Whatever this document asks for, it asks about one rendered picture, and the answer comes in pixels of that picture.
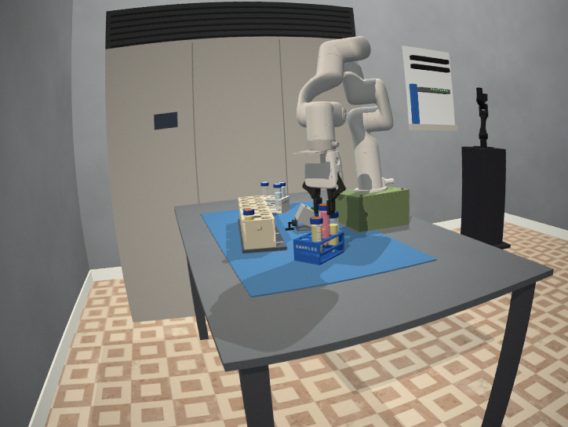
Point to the blue bench mat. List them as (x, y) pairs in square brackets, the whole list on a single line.
[(263, 273)]

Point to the beige tube rack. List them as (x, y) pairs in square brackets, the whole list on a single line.
[(285, 206)]

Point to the blue tube rack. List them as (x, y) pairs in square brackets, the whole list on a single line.
[(309, 252)]

